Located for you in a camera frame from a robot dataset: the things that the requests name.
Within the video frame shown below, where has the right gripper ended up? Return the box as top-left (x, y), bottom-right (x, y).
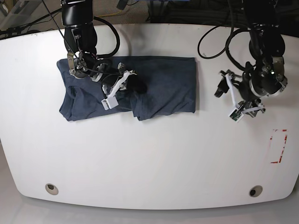
top-left (93, 62), bottom-right (147, 99)

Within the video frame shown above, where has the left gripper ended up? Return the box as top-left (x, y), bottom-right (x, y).
top-left (214, 70), bottom-right (265, 117)

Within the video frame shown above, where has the dark blue T-shirt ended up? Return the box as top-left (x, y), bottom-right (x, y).
top-left (57, 56), bottom-right (197, 121)

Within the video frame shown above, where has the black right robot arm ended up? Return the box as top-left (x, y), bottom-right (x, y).
top-left (61, 0), bottom-right (147, 98)

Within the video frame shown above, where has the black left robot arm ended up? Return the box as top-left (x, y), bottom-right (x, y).
top-left (214, 0), bottom-right (288, 122)

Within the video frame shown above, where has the red tape rectangle marking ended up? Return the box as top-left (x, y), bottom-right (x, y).
top-left (268, 129), bottom-right (288, 164)

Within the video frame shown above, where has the right table grommet hole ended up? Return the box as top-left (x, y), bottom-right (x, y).
top-left (249, 185), bottom-right (263, 197)

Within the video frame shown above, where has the table grommet hole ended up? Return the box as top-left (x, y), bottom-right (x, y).
top-left (249, 185), bottom-right (263, 197)
top-left (45, 183), bottom-right (59, 196)

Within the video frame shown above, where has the left table grommet hole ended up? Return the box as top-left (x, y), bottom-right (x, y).
top-left (45, 183), bottom-right (59, 196)

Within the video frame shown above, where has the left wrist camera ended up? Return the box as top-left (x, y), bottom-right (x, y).
top-left (229, 108), bottom-right (244, 123)

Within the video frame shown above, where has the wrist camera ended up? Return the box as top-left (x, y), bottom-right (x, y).
top-left (101, 96), bottom-right (119, 110)
top-left (229, 108), bottom-right (244, 123)

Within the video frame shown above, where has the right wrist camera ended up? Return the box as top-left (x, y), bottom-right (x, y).
top-left (101, 96), bottom-right (119, 110)

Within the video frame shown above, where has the yellow cable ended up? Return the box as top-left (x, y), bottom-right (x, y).
top-left (93, 9), bottom-right (123, 19)

